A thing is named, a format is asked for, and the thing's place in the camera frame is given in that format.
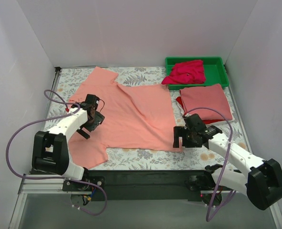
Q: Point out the crimson crumpled t shirt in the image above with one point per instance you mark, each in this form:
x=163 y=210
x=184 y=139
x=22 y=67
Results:
x=191 y=72

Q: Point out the folded dusty pink t shirt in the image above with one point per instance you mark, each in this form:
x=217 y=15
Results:
x=209 y=102

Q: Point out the aluminium front rail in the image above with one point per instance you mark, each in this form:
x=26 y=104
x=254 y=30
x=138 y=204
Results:
x=42 y=204

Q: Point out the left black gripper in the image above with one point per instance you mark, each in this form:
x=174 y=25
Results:
x=93 y=123

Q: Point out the salmon pink t shirt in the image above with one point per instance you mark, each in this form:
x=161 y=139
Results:
x=138 y=117

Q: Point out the folded red t shirt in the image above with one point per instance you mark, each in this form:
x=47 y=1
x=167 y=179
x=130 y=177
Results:
x=181 y=107

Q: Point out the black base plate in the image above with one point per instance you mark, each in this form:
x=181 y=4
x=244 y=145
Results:
x=146 y=184

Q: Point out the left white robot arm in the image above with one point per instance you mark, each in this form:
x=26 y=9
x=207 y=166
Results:
x=50 y=149

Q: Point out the green plastic tray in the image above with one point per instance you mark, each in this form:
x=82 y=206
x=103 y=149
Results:
x=214 y=70

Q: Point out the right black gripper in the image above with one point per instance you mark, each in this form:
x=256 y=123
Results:
x=179 y=137

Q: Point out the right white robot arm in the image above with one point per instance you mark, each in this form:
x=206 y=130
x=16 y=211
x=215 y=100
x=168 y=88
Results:
x=258 y=179

